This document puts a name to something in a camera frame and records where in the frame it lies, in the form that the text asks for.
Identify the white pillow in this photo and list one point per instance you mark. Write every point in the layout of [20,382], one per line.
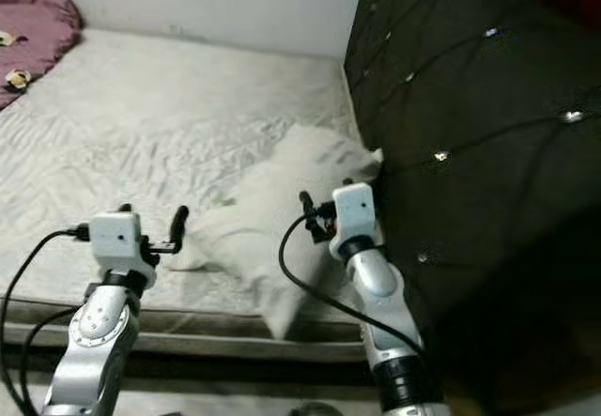
[263,219]

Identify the pink cartoon print quilt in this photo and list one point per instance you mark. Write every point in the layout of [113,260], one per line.
[38,31]

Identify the white quilted mattress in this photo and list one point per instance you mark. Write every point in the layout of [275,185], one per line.
[141,144]

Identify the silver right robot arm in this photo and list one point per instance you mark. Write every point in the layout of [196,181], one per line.
[376,294]

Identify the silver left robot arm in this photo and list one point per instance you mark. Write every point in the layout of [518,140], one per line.
[94,341]

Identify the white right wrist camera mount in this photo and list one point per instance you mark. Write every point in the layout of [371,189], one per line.
[355,209]

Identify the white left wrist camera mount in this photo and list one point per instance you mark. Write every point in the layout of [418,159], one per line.
[117,242]

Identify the black tufted headboard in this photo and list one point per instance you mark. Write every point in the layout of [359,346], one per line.
[488,87]

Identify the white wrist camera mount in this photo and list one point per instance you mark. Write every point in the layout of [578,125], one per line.
[355,209]
[117,242]

